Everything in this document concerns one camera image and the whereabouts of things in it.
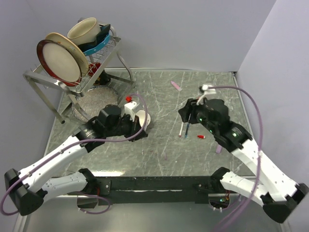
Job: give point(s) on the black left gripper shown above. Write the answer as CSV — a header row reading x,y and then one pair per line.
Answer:
x,y
135,127

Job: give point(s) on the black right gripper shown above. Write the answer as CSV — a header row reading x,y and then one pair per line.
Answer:
x,y
189,107

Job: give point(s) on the blue pen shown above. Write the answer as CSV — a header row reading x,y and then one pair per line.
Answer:
x,y
187,126

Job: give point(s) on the white pen red tip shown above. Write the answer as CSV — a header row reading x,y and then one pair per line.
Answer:
x,y
181,130

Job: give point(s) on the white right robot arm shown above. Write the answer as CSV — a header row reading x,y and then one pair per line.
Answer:
x,y
276,192

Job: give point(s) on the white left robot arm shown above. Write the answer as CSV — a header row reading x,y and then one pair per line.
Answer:
x,y
32,186

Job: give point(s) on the white paper cup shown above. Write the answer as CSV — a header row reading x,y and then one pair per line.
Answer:
x,y
144,119

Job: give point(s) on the glass textured plate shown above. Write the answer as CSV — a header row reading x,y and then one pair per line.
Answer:
x,y
95,99

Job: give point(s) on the lilac block cap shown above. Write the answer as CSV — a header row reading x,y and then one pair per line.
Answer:
x,y
218,149

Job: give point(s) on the steel dish rack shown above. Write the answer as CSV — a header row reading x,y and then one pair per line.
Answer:
x,y
103,56

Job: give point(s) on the red object in rack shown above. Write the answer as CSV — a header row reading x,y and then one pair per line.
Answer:
x,y
93,67

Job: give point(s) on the blue rimmed dish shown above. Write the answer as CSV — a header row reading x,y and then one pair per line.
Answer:
x,y
100,41

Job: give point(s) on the red rimmed white plate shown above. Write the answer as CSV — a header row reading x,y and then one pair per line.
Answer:
x,y
58,62

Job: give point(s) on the cream ceramic bowl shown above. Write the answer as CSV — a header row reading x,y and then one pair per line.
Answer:
x,y
85,31

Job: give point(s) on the beige plate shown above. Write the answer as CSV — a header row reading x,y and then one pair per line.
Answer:
x,y
72,48

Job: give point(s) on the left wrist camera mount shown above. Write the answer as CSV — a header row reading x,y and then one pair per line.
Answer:
x,y
131,107

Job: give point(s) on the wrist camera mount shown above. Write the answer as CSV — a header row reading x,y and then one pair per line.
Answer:
x,y
131,107
206,90

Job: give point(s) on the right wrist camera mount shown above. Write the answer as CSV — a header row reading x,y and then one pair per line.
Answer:
x,y
206,90

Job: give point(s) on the black base frame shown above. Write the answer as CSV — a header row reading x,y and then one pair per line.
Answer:
x,y
155,189

